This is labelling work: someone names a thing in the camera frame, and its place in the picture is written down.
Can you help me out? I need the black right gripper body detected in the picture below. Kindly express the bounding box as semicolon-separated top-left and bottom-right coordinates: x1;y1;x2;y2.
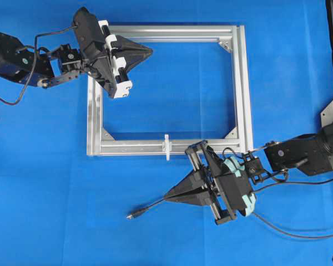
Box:
185;140;237;225

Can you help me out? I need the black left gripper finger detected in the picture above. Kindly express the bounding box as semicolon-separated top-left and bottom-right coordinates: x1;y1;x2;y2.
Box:
112;35;153;57
119;51;153;82

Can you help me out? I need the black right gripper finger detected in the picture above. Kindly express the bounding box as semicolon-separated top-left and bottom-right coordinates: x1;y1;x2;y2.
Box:
165;192;212;206
163;170;206;198

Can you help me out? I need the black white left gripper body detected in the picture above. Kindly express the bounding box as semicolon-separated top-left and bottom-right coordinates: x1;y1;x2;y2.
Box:
89;21;133;99

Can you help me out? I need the black wire with plug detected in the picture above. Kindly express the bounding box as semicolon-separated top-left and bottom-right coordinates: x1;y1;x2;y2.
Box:
127;196;169;220

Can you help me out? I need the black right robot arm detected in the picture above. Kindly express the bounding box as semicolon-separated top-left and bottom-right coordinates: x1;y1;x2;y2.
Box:
163;122;333;224

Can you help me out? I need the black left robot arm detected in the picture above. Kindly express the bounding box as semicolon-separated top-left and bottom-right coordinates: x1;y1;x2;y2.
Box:
0;22;153;99

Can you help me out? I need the blue table mat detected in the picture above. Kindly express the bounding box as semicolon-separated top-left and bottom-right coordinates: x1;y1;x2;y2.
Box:
0;0;333;266

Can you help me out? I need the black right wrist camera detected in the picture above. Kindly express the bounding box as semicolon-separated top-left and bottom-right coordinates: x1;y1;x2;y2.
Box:
215;156;256;219

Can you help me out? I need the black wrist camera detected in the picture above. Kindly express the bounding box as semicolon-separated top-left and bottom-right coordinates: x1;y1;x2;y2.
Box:
215;156;256;219
72;7;105;60

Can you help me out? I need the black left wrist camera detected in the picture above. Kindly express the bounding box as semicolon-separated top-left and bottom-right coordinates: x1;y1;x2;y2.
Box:
72;7;105;60

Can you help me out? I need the white plastic string loop holder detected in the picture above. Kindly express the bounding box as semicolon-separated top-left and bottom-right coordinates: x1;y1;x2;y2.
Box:
162;134;172;161

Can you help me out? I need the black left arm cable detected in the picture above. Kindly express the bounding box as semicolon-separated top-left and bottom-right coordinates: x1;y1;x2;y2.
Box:
0;25;78;106

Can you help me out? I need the silver aluminium extrusion frame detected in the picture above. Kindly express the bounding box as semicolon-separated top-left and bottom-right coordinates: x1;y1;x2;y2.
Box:
86;24;254;157

